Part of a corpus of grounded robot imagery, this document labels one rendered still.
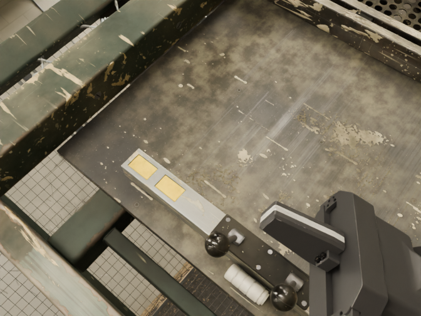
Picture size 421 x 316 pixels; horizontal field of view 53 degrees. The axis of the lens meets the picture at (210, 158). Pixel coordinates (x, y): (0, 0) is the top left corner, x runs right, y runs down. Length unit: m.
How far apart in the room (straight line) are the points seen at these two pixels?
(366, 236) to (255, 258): 0.41
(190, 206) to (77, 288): 0.23
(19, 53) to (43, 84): 0.53
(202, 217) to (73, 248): 0.26
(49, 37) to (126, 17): 0.51
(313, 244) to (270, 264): 0.41
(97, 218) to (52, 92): 0.26
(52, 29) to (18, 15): 4.36
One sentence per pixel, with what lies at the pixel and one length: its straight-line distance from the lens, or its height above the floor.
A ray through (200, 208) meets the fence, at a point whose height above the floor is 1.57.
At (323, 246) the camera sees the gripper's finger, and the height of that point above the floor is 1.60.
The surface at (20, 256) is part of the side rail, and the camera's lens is 0.81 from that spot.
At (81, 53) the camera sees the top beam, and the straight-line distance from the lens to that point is 0.93.
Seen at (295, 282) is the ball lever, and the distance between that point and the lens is 0.72.
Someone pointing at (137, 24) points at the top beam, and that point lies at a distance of 0.96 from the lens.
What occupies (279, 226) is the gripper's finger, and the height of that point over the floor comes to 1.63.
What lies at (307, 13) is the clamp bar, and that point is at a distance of 1.10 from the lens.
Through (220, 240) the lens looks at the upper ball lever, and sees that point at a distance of 0.63.
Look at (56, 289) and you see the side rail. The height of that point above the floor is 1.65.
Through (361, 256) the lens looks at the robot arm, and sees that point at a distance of 0.32.
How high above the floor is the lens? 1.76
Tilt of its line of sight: 10 degrees down
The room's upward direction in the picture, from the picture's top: 43 degrees counter-clockwise
